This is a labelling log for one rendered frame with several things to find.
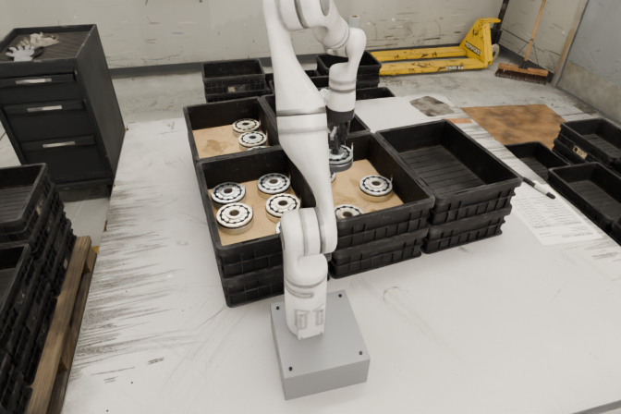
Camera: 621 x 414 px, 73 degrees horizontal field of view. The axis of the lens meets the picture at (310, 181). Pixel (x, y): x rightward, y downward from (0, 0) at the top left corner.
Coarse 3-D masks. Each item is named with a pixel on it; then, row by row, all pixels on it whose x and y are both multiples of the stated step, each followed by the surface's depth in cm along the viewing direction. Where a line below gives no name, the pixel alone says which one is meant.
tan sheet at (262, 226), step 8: (240, 184) 137; (248, 184) 137; (256, 184) 137; (248, 192) 133; (256, 192) 133; (248, 200) 130; (256, 200) 130; (264, 200) 130; (256, 208) 127; (264, 208) 127; (256, 216) 124; (264, 216) 124; (216, 224) 121; (256, 224) 121; (264, 224) 121; (272, 224) 121; (248, 232) 118; (256, 232) 118; (264, 232) 119; (272, 232) 119; (224, 240) 116; (232, 240) 116; (240, 240) 116
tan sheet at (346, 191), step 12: (360, 168) 145; (372, 168) 145; (336, 180) 139; (348, 180) 139; (336, 192) 134; (348, 192) 134; (336, 204) 129; (360, 204) 129; (372, 204) 129; (384, 204) 129; (396, 204) 129
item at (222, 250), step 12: (228, 156) 132; (240, 156) 132; (204, 180) 121; (204, 192) 117; (312, 192) 117; (216, 228) 105; (216, 240) 102; (252, 240) 102; (264, 240) 102; (276, 240) 103; (228, 252) 100; (240, 252) 101
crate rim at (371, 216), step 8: (352, 136) 143; (360, 136) 143; (376, 136) 143; (384, 144) 138; (392, 152) 134; (408, 176) 125; (416, 184) 122; (424, 192) 118; (424, 200) 115; (432, 200) 115; (392, 208) 112; (400, 208) 112; (408, 208) 113; (416, 208) 114; (424, 208) 115; (336, 216) 109; (352, 216) 109; (360, 216) 109; (368, 216) 109; (376, 216) 111; (384, 216) 112; (392, 216) 113; (336, 224) 108; (344, 224) 108; (352, 224) 109; (360, 224) 110
